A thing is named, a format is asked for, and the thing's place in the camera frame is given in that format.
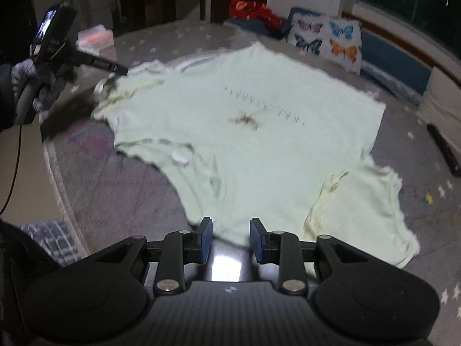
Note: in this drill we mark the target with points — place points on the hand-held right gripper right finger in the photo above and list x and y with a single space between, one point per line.
256 240

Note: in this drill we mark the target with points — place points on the butterfly print pillow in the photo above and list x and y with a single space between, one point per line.
324 39

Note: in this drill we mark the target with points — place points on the black remote control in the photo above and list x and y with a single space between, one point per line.
443 147

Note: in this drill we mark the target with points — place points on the person's left hand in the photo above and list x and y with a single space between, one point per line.
21 75

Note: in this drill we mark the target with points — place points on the large window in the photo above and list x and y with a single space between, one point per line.
396 0

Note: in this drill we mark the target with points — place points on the grey checkered cushion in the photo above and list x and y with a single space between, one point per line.
54 238

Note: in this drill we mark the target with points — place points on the grey pillow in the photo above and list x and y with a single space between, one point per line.
444 93

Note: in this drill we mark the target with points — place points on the red patterned cloth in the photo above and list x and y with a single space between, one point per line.
252 10

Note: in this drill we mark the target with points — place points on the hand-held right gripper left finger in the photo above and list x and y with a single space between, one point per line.
207 240

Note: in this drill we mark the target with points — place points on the translucent plastic box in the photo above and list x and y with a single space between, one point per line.
95 38

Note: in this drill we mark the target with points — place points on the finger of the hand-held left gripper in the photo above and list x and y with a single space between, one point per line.
103 88
104 64

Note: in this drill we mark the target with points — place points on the grey star printed tablecloth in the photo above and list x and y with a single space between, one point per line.
144 194

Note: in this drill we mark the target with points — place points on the pale green t-shirt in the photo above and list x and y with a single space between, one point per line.
252 151

